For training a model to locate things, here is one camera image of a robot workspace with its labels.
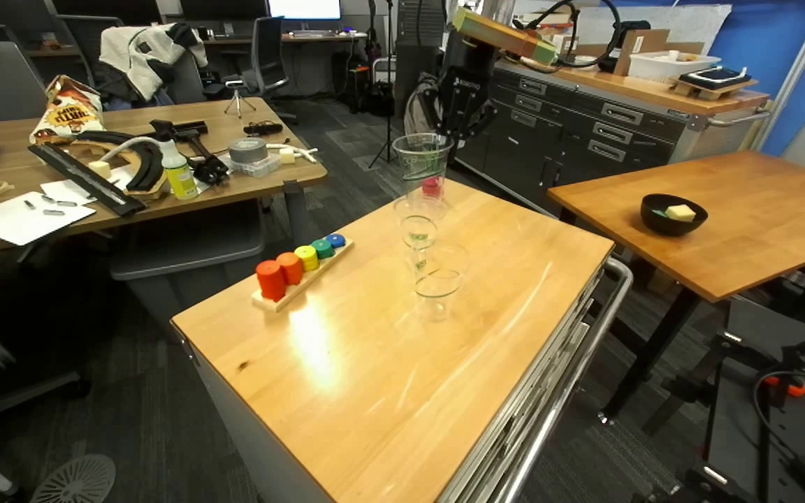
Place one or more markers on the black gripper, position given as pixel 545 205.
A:
pixel 471 72

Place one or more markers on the black tripod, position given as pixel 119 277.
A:
pixel 390 114

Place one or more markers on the small red round object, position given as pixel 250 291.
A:
pixel 432 185

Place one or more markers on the grey drawer cabinet wooden top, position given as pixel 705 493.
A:
pixel 608 131

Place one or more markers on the small white parts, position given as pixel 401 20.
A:
pixel 291 152

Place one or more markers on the blue cylinder block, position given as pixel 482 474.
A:
pixel 336 241

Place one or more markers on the cardboard piece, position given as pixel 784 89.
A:
pixel 642 47

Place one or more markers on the green cylinder block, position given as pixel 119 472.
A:
pixel 323 248

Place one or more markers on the small black flat object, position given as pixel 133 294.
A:
pixel 264 127

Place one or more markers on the black office chair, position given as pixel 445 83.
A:
pixel 269 47

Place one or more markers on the white plastic bin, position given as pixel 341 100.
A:
pixel 668 68

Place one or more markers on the yellow cylinder block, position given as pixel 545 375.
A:
pixel 306 259

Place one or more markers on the grey tape roll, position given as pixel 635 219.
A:
pixel 250 155

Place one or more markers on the wooden block tray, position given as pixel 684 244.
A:
pixel 306 280

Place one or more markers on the orange cylinder block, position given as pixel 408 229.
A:
pixel 291 269

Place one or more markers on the black bowl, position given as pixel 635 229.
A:
pixel 671 226

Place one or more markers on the yellow food piece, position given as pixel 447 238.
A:
pixel 681 215

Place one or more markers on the white board panel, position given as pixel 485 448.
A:
pixel 692 23

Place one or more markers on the red cylinder block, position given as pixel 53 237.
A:
pixel 269 280

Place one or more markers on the stacked tablet and tray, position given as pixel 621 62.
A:
pixel 713 83

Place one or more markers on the black clamp object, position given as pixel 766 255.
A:
pixel 210 169

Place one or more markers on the black handheld tool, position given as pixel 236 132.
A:
pixel 180 131

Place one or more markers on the clear bottle yellow liquid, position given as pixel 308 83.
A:
pixel 180 180

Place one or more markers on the grey bench seat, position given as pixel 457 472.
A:
pixel 189 248

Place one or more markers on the wooden table black legs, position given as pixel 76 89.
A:
pixel 766 199

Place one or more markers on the white black jacket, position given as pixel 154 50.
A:
pixel 137 57

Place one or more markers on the wooden office desk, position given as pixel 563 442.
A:
pixel 126 114

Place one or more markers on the white curved tube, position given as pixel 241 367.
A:
pixel 123 146

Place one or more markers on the long black bar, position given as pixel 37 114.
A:
pixel 85 180

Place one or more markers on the grey cart cabinet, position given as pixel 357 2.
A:
pixel 225 420

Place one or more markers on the snack chip bag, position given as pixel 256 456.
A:
pixel 67 114

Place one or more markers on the small white paper note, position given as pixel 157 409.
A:
pixel 66 195

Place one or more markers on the orange black connector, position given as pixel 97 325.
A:
pixel 784 386

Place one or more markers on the white paper sheet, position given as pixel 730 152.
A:
pixel 21 223

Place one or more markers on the black equipment stand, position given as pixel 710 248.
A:
pixel 774 448

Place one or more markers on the grey round floor fan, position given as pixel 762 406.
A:
pixel 74 480

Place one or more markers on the yellow green wrist camera box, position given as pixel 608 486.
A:
pixel 503 39

